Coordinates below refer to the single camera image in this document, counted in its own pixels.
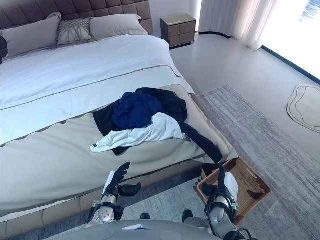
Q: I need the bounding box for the white shirt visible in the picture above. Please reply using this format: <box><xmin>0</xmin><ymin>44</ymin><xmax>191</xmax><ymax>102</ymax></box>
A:
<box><xmin>89</xmin><ymin>112</ymin><xmax>185</xmax><ymax>154</ymax></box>

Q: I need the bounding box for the dark bedside object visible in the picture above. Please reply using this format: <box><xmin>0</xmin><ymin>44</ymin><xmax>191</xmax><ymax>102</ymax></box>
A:
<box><xmin>0</xmin><ymin>34</ymin><xmax>9</xmax><ymax>63</ymax></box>

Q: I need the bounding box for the plain beige pillow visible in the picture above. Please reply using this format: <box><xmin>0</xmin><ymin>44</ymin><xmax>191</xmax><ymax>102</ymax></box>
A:
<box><xmin>0</xmin><ymin>12</ymin><xmax>62</xmax><ymax>61</ymax></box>
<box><xmin>89</xmin><ymin>13</ymin><xmax>149</xmax><ymax>42</ymax></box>

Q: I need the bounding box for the bed with beige cover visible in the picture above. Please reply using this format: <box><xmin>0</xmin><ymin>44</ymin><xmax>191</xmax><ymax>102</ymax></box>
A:
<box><xmin>0</xmin><ymin>83</ymin><xmax>240</xmax><ymax>216</ymax></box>

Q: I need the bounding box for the silver robot right leg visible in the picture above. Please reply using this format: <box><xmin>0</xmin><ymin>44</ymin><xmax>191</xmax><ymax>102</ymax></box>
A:
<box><xmin>182</xmin><ymin>209</ymin><xmax>209</xmax><ymax>229</ymax></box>

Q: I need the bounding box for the black garment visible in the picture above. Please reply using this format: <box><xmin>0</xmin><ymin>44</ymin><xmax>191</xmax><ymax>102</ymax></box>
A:
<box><xmin>92</xmin><ymin>87</ymin><xmax>224</xmax><ymax>165</ymax></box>

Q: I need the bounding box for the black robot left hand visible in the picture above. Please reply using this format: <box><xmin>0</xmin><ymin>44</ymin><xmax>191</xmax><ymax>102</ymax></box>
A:
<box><xmin>101</xmin><ymin>161</ymin><xmax>142</xmax><ymax>200</ymax></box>

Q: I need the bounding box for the brown wooden nightstand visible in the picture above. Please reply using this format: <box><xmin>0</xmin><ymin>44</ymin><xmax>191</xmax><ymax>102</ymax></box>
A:
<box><xmin>159</xmin><ymin>13</ymin><xmax>197</xmax><ymax>49</ymax></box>

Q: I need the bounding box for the grey striped rug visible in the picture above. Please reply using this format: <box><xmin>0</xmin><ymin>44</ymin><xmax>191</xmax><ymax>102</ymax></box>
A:
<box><xmin>7</xmin><ymin>83</ymin><xmax>320</xmax><ymax>240</ymax></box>

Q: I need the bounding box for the brown tufted headboard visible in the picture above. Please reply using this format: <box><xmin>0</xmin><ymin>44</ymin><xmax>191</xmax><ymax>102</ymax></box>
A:
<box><xmin>0</xmin><ymin>0</ymin><xmax>154</xmax><ymax>36</ymax></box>

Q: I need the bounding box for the white duvet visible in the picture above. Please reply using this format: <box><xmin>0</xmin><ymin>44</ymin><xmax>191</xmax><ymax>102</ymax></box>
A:
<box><xmin>0</xmin><ymin>34</ymin><xmax>196</xmax><ymax>148</ymax></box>

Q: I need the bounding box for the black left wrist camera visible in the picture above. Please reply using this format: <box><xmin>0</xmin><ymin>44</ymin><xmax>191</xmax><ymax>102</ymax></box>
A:
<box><xmin>114</xmin><ymin>206</ymin><xmax>125</xmax><ymax>221</ymax></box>

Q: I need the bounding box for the grey robot torso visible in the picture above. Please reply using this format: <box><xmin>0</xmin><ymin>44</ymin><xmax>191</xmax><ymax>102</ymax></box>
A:
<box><xmin>49</xmin><ymin>219</ymin><xmax>213</xmax><ymax>240</ymax></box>

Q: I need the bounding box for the small oval beige mat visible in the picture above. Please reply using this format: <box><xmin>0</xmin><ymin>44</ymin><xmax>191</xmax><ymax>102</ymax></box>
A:
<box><xmin>286</xmin><ymin>83</ymin><xmax>320</xmax><ymax>133</ymax></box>

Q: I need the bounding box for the dark window floor track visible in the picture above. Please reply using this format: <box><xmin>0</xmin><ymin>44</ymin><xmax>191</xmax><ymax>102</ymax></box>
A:
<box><xmin>261</xmin><ymin>44</ymin><xmax>320</xmax><ymax>85</ymax></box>

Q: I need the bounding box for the white sheer curtain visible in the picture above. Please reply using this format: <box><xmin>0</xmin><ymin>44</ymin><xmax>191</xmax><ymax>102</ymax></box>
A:
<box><xmin>198</xmin><ymin>0</ymin><xmax>278</xmax><ymax>51</ymax></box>

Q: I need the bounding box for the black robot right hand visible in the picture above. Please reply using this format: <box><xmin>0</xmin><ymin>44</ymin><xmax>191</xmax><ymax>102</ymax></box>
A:
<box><xmin>193</xmin><ymin>171</ymin><xmax>240</xmax><ymax>201</ymax></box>

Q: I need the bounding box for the dark blue garment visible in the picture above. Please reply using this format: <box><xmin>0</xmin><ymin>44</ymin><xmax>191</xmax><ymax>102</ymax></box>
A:
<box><xmin>112</xmin><ymin>91</ymin><xmax>163</xmax><ymax>130</ymax></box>

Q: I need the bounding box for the woven wicker basket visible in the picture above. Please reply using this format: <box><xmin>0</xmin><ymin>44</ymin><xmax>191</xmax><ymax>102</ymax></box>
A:
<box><xmin>196</xmin><ymin>157</ymin><xmax>272</xmax><ymax>220</ymax></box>

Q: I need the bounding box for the patterned grey cushion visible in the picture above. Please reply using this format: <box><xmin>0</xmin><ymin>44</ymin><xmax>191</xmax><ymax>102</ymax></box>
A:
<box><xmin>56</xmin><ymin>17</ymin><xmax>95</xmax><ymax>47</ymax></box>

